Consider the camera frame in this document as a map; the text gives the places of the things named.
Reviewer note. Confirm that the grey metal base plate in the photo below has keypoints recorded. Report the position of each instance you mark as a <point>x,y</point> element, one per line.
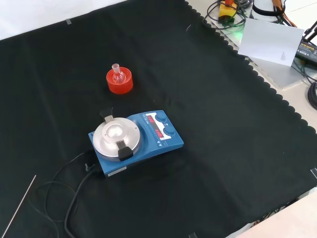
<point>280,74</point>

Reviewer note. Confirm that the pale board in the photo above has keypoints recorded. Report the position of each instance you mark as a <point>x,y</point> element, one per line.
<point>270,42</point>

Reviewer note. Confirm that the clear tape piece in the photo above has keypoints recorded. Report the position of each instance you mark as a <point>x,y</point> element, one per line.
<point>68,22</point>
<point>192,235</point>
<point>314,173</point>

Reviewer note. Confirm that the yellow stop button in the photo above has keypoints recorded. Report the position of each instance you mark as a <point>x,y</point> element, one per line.
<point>226,11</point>

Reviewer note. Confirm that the blue-base heater with steel top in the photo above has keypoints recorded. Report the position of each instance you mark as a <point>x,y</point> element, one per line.
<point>148,146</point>

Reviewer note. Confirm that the clear round-bottom flask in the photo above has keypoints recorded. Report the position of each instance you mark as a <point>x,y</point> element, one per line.
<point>117,77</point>

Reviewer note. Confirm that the black power adapter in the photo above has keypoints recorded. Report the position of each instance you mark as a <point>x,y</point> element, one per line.
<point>307,50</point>

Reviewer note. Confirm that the thin metal probe rod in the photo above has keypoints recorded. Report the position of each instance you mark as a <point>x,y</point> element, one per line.
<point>18,206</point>

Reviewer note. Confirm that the black bench cloth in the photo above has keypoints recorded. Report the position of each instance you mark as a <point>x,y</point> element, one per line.
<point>198,99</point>

